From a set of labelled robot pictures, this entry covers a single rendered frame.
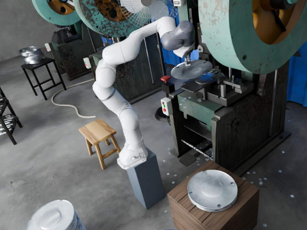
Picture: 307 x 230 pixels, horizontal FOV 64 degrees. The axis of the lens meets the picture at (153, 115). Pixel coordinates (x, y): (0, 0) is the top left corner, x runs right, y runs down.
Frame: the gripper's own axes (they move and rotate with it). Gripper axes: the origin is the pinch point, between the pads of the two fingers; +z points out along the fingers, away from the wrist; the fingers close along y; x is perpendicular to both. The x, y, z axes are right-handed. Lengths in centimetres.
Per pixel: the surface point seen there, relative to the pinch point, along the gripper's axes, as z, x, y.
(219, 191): 8, -7, -81
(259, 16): -28.5, -38.5, 4.4
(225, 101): 19.5, -21.9, -24.6
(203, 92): 25.3, -8.8, -13.3
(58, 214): 8, 93, -85
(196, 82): 23.0, -4.9, -5.7
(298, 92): 118, -115, 4
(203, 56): 11.7, -12.2, 7.6
